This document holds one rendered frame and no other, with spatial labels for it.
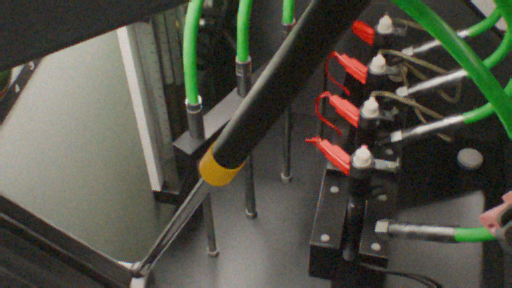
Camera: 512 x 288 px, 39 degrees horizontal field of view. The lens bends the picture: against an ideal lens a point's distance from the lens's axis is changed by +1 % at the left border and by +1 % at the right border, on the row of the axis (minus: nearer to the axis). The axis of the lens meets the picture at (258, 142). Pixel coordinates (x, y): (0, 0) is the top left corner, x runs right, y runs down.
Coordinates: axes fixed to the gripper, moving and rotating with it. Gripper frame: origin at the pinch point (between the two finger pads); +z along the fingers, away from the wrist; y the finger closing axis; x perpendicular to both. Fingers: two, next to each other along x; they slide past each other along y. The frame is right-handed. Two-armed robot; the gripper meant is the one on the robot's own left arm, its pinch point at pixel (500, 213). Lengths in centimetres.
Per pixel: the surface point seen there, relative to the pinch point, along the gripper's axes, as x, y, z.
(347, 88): -9.6, -9.5, 41.5
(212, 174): -22.6, 22.4, -21.5
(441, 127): -2.9, -9.2, 20.8
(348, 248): 6.3, 6.1, 32.2
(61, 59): -33.6, 23.5, 11.1
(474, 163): 13, -22, 45
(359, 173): -4.9, 2.9, 19.9
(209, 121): -19.0, 12.4, 29.4
